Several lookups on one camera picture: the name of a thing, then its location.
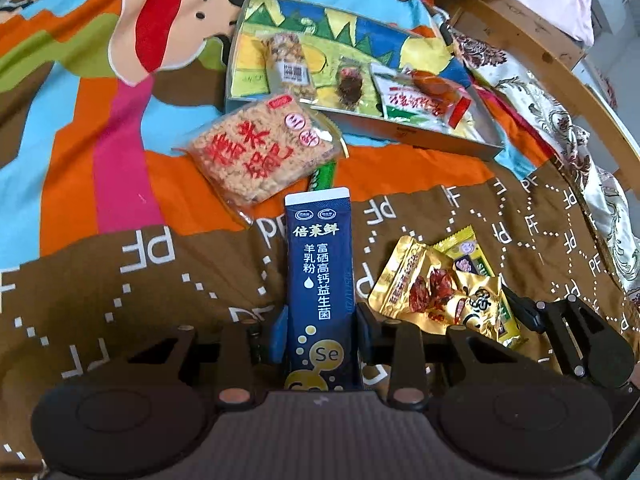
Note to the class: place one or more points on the white and green snack packet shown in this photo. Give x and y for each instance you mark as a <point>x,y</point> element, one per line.
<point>400,100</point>

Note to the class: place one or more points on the dark blue stick sachet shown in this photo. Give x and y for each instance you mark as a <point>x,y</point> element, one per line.
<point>322,270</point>

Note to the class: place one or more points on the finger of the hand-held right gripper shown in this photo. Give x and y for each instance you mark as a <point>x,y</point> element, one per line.
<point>555,315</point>

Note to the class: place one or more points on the golden packet with round print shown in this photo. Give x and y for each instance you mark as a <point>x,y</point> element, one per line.
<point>477,310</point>

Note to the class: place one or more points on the clear packet with dark date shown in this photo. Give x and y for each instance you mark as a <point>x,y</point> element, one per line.
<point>351,85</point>

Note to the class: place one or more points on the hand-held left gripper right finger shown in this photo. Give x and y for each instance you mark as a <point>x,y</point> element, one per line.
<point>364,332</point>

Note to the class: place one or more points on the golden date snack packet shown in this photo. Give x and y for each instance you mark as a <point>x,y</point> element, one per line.
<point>415,280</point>

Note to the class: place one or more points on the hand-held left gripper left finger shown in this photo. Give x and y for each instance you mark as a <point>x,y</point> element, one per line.
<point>275,333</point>

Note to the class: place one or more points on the clear nut bar packet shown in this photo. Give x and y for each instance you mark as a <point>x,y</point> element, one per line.
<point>290,67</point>

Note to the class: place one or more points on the colourful printed blanket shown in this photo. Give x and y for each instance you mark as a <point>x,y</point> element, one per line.
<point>100,160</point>

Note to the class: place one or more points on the small green snack packet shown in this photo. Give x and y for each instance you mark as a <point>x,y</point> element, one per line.
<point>322,176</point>

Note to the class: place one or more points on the orange-red meat snack packet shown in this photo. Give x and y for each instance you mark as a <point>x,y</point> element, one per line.
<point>435,82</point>

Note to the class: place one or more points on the rice cracker packet red print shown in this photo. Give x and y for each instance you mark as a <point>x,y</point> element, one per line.
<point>255,152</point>

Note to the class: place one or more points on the yellow and green snack packet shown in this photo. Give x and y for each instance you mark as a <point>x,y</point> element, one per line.
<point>467,250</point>

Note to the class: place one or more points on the metal tray with dinosaur print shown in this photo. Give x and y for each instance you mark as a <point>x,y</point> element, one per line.
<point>350,45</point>

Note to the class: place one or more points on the floral satin quilt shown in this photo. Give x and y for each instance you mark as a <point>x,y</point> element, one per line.
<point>550,120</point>

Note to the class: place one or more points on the wooden bed frame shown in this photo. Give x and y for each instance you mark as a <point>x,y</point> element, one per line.
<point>530,25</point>

